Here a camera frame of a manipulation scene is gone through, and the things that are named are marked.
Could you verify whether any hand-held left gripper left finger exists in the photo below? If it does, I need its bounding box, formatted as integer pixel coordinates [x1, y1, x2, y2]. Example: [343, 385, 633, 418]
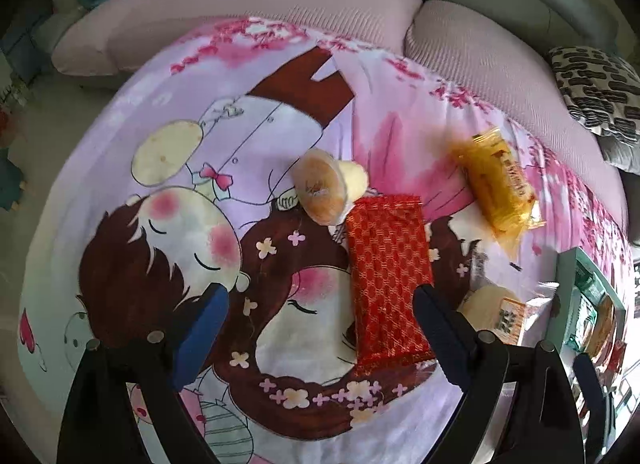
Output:
[56, 284, 231, 464]

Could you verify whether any yellow snack packet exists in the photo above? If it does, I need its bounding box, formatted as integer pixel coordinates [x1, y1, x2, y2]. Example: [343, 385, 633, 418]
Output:
[452, 128, 546, 249]

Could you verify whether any round pale cake packet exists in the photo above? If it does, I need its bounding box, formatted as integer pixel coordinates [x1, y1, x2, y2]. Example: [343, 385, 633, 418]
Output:
[337, 160, 371, 202]

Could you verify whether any round orange cake packet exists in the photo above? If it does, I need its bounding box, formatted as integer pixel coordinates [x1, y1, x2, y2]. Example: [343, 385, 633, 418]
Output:
[291, 151, 358, 225]

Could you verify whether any grey pillow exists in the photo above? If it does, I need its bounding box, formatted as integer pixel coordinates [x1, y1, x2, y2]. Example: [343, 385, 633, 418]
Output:
[597, 131, 640, 175]

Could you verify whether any small green packet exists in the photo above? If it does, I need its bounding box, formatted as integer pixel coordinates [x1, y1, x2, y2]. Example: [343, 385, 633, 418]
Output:
[575, 264, 608, 299]

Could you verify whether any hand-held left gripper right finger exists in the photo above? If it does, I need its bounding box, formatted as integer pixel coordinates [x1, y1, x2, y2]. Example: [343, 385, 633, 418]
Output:
[412, 284, 588, 464]

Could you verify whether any teal storage box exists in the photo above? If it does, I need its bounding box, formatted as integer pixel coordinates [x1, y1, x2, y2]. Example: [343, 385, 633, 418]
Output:
[552, 246, 631, 395]

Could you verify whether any printed cartoon blanket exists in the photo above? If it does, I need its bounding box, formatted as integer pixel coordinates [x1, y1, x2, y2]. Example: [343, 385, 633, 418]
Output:
[17, 16, 628, 464]

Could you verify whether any white round pastry packet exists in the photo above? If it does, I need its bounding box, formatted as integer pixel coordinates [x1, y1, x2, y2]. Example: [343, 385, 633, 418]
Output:
[455, 254, 531, 347]

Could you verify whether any ribbed pink sofa cushion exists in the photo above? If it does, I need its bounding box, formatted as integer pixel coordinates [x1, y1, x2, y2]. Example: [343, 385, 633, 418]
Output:
[405, 0, 628, 225]

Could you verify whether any red patterned wafer packet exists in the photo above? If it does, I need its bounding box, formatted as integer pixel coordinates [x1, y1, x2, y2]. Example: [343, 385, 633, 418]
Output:
[345, 195, 437, 376]

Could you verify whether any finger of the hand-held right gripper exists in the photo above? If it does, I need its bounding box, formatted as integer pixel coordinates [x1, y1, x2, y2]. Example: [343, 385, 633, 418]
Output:
[572, 351, 611, 450]

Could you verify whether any black white patterned pillow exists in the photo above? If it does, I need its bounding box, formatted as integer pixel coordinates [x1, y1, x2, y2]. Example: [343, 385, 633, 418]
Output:
[550, 46, 640, 137]

